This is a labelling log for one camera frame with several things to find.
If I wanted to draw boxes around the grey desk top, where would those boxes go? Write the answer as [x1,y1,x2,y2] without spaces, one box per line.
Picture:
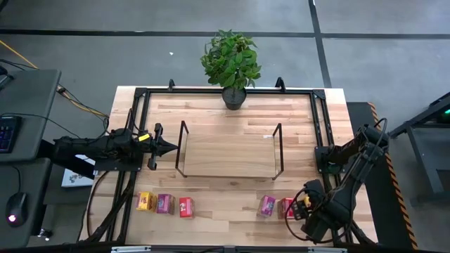
[0,157,53,249]
[0,69,62,163]

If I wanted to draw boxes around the shiny desk caster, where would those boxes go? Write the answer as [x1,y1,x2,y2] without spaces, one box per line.
[37,228,54,242]

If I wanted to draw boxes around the black mouse cable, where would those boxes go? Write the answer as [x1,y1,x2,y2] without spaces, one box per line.
[8,164,22,194]

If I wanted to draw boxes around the black mat with hazard stripe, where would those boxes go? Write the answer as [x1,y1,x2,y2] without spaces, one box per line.
[346,101,419,251]

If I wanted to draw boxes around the green plant in black pot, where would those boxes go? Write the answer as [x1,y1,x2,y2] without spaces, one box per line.
[200,29,263,112]

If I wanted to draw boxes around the black aluminium rig frame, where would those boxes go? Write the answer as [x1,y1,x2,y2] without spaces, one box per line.
[79,76,379,249]

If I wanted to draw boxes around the silver aluminium bracket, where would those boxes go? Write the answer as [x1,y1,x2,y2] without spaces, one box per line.
[110,245,152,253]
[307,247,348,253]

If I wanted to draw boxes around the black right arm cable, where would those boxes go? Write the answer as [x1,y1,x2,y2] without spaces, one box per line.
[283,188,352,245]

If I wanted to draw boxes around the black desk device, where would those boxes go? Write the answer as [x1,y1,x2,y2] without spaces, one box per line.
[0,65,15,91]

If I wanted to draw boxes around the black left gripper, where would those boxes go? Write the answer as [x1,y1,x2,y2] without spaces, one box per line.
[139,122,179,171]

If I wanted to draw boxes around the black metal stand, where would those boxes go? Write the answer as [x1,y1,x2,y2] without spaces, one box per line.
[386,91,450,208]

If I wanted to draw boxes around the yellow floor cable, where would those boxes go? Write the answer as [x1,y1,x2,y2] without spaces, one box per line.
[0,39,108,119]

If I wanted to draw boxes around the red Froot Loops cereal box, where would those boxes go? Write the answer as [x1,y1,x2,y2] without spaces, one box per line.
[276,197,295,220]
[179,196,195,219]

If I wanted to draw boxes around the black backlit keyboard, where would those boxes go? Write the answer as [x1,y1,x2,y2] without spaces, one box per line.
[0,115,23,154]

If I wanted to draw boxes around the black keyboard cable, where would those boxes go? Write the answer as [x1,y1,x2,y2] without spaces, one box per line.
[0,112,82,138]

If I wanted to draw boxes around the wooden shelf with black frame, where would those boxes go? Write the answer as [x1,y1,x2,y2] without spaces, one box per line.
[174,120,285,181]

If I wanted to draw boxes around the white printed box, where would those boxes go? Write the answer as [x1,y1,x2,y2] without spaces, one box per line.
[61,154,98,188]

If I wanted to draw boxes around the black device with green light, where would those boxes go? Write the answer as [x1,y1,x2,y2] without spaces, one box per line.
[435,107,450,124]

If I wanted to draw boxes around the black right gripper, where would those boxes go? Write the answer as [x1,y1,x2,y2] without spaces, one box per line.
[292,179,333,242]

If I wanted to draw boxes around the black floor cable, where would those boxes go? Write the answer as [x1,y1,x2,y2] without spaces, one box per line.
[56,84,110,134]

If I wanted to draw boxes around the black computer mouse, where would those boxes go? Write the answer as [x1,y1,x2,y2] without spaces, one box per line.
[5,192,29,228]

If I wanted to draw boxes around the purple cereal box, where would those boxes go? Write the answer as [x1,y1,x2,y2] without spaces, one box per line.
[156,193,176,216]
[256,195,277,219]

